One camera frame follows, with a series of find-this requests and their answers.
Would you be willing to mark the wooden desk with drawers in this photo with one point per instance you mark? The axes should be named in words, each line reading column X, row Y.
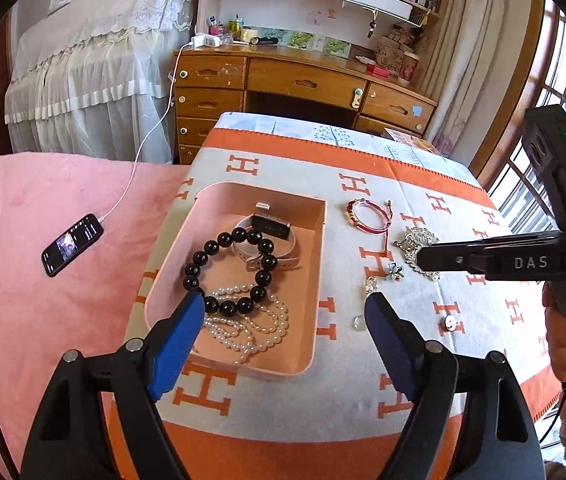
column 303, row 80

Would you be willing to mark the white plastic tray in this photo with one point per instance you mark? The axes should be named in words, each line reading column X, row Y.
column 375, row 0

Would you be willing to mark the black flashlight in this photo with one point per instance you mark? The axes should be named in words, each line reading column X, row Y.
column 265, row 40

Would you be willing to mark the small silver pendant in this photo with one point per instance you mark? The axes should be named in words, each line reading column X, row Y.
column 372, row 285

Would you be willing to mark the clear glass gem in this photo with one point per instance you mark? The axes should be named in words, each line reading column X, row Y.
column 360, row 322

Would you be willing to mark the lace covered piano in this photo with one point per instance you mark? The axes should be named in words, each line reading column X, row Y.
column 98, row 60

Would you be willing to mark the red box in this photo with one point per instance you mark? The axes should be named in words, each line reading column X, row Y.
column 378, row 71

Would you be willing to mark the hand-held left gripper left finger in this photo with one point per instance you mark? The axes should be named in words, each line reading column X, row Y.
column 178, row 350

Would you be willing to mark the orange book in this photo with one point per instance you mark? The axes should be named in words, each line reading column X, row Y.
column 413, row 140

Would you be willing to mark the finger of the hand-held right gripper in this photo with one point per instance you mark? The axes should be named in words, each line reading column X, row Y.
column 483, row 257

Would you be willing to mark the orange patterned blanket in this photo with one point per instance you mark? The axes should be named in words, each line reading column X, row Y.
column 343, row 390

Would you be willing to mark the person's right hand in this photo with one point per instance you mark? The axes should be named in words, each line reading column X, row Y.
column 560, row 345

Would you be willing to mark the barred window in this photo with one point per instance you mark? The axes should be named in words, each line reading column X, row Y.
column 563, row 60

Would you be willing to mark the patterned paper cup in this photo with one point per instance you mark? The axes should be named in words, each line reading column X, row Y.
column 408, row 67

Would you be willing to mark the white charger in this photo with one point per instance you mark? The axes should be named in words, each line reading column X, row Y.
column 205, row 41

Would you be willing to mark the floral curtain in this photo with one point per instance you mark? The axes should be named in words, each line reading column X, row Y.
column 483, row 70

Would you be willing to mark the hanging keys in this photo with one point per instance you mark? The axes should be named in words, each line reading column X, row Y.
column 372, row 27

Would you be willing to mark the leaf print sheet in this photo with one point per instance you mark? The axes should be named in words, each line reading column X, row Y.
column 288, row 127

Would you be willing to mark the black smartphone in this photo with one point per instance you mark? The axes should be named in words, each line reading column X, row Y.
column 72, row 245

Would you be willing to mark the pink bed cover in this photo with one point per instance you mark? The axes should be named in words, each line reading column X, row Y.
column 38, row 320

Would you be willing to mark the pink jewelry tray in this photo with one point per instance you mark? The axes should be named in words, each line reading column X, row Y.
column 288, row 280

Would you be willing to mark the silver flower brooch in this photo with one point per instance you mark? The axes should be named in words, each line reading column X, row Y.
column 395, row 271

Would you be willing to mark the brown patterned bag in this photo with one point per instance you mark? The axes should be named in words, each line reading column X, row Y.
column 388, row 55

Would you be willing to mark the silver rhinestone hair comb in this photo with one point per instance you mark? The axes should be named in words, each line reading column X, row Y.
column 410, row 240

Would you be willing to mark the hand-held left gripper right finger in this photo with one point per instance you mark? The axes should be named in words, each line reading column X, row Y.
column 388, row 345

